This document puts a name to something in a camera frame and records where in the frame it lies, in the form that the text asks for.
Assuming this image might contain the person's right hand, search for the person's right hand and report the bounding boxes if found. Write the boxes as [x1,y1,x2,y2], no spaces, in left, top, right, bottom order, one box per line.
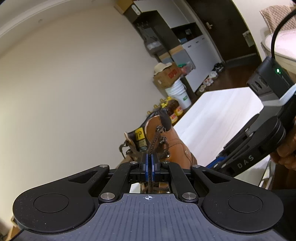
[270,126,296,171]

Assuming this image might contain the quilted dining chair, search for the quilted dining chair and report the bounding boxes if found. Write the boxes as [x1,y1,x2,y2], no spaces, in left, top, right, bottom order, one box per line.
[259,5,296,33]

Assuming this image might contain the dark brown shoelace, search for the dark brown shoelace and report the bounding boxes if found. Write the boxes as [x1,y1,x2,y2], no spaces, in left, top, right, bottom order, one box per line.
[140,126,170,194]

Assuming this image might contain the grey hanging bag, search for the grey hanging bag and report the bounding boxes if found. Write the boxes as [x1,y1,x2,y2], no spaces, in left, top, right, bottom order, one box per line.
[138,25,165,55]

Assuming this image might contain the dark wooden door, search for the dark wooden door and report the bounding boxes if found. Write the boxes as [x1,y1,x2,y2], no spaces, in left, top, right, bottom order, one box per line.
[187,0,261,68]

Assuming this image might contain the cardboard box with hat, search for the cardboard box with hat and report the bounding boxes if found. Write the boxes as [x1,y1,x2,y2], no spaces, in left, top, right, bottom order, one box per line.
[153,62,181,89]

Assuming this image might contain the cooking oil bottles cluster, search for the cooking oil bottles cluster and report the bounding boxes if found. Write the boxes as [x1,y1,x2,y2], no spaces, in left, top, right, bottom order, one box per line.
[153,96,184,125]

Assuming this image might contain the shoes on floor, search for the shoes on floor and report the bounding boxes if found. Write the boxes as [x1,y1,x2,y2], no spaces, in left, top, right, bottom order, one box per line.
[198,63,224,93]

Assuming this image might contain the white dining table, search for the white dining table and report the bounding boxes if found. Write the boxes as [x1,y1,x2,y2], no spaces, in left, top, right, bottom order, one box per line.
[275,29,296,75]

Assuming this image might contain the white plastic bucket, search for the white plastic bucket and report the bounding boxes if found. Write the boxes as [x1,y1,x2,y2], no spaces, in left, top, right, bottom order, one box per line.
[165,78,192,109]

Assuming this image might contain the brown leather work boot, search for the brown leather work boot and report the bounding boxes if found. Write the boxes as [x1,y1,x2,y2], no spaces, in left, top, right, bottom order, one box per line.
[119,109,197,201]

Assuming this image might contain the tall dark storage shelf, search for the tall dark storage shelf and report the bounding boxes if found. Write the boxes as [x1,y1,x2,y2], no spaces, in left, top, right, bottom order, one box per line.
[114,0,226,93]

